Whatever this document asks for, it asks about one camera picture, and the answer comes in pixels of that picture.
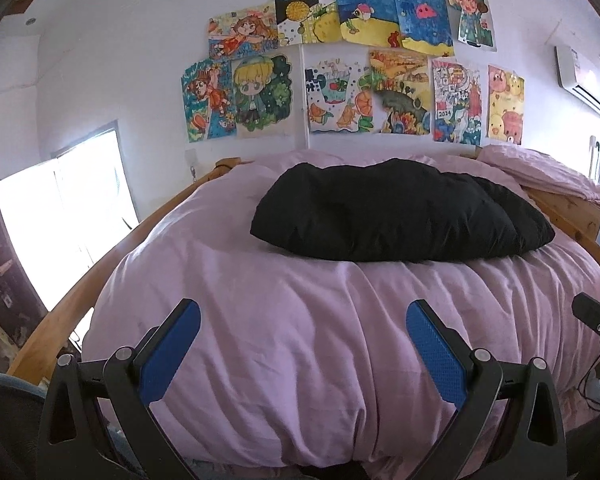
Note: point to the pink duvet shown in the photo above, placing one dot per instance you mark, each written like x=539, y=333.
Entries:
x=300, y=310

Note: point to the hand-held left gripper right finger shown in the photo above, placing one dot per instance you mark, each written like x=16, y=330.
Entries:
x=432, y=355

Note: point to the white wall pipe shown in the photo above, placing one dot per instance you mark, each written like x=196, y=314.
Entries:
x=305, y=110

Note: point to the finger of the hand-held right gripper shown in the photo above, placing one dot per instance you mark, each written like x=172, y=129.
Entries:
x=592, y=310

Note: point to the pink pigs drawing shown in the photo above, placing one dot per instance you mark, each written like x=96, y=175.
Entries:
x=506, y=105

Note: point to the black padded jacket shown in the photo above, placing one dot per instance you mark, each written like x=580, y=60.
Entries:
x=380, y=210

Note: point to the girl with fish drawing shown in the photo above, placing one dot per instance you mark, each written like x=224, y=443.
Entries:
x=207, y=100

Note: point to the white upright pole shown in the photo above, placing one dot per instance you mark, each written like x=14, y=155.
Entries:
x=593, y=157

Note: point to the fruit juice drawing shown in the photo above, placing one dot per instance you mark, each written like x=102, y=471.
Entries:
x=337, y=97

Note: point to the wooden bed frame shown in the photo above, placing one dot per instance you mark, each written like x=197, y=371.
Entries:
x=129, y=232

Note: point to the pineapple drawing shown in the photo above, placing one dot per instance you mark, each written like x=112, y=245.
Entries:
x=305, y=15

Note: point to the blond child drawing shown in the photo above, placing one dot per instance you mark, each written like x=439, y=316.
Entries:
x=260, y=95

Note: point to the wall hook with keys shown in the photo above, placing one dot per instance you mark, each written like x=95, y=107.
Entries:
x=192, y=165

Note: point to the red hair child drawing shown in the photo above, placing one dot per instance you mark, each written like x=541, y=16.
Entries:
x=470, y=15

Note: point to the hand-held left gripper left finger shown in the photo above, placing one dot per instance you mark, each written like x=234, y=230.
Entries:
x=172, y=355

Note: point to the jellyfish drawing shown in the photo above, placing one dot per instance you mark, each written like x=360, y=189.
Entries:
x=422, y=17

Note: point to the dark bookshelf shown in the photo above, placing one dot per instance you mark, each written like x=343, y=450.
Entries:
x=4, y=280

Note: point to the bright window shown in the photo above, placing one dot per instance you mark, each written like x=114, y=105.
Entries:
x=64, y=220

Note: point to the dragon drawing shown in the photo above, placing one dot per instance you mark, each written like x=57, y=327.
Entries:
x=457, y=102

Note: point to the white air conditioner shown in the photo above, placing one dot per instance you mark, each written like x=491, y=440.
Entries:
x=577, y=77

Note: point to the whale landscape drawing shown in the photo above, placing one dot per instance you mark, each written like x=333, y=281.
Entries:
x=400, y=95

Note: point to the orange hair girl drawing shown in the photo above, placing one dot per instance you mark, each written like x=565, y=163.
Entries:
x=242, y=32

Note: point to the pink folded quilt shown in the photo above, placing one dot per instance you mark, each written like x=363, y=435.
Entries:
x=545, y=170

